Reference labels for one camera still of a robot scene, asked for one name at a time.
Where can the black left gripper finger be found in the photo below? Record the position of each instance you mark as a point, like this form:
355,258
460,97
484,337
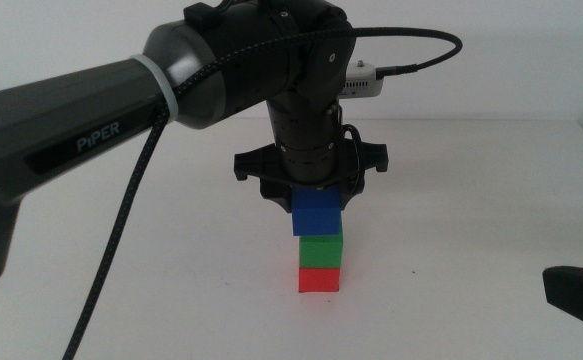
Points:
278,196
349,196

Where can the blue cube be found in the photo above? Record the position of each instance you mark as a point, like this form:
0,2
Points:
316,215

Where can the green cube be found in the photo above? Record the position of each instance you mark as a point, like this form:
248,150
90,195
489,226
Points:
321,250

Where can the red cube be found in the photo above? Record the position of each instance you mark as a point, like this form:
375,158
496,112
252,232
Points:
319,280

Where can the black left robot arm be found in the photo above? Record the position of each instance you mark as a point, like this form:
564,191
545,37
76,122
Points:
46,135

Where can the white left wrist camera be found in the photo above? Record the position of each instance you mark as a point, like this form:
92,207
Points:
363,82

